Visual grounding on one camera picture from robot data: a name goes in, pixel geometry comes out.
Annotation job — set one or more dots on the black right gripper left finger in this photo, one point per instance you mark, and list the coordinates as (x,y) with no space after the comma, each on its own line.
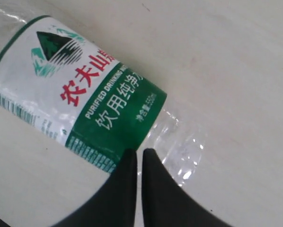
(114,204)

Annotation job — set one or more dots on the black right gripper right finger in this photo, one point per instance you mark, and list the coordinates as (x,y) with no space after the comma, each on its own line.
(165,203)

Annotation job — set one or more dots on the clear plastic bottle green label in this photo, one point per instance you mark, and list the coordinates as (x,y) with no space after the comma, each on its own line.
(83,98)

